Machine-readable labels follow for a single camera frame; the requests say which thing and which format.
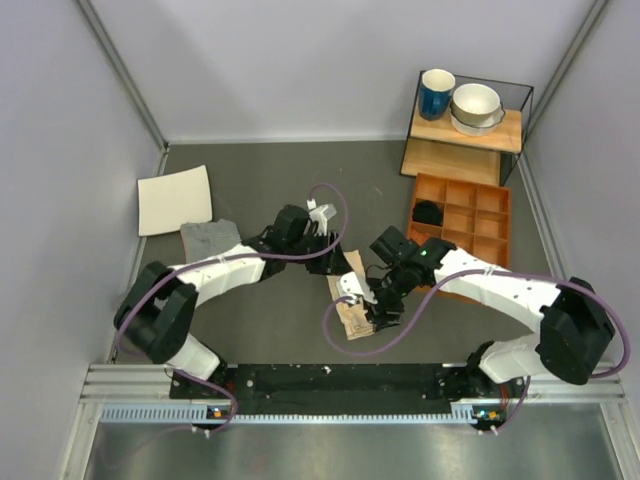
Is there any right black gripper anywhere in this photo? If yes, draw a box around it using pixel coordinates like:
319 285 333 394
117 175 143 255
360 263 414 331

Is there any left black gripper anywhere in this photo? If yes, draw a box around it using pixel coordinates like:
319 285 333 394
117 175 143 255
285 229 352 275

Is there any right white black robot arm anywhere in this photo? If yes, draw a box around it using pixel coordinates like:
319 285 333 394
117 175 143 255
367 227 615 396

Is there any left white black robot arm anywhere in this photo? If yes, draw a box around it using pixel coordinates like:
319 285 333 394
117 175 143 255
114 201 351 397

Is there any black rolled underwear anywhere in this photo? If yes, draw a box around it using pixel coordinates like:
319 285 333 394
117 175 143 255
411 200 444 227

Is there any grey striped underwear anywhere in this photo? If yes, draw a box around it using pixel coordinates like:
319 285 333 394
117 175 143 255
180 219 241 263

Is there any orange wooden divided organizer box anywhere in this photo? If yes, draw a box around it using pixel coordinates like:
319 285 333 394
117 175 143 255
407 174 512 268

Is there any white board sheet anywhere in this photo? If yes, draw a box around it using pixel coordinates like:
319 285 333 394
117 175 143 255
137 165 213 237

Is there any lower white bowl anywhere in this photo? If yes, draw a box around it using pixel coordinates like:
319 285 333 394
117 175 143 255
451 109 506 137

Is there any white bowl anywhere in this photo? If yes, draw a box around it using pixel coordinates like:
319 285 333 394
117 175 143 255
451 109 506 137
451 83 502 126

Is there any blue mug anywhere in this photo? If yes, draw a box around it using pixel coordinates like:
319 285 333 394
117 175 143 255
418 69 456 121

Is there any upper white bowl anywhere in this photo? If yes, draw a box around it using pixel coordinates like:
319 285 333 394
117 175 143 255
451 83 502 126

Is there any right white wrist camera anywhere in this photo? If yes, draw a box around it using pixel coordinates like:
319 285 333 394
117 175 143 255
336 271 377 305

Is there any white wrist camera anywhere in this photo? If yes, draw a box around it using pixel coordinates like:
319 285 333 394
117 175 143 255
307 199 337 236
336 271 377 305

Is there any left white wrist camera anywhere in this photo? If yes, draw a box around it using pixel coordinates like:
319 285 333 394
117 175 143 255
307 199 337 236

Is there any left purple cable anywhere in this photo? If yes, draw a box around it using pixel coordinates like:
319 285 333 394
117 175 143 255
113 182 350 436

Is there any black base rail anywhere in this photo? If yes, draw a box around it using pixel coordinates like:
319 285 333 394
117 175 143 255
82 362 626 426

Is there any black wire wooden shelf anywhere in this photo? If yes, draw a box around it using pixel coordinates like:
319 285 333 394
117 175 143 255
399 75 535 186

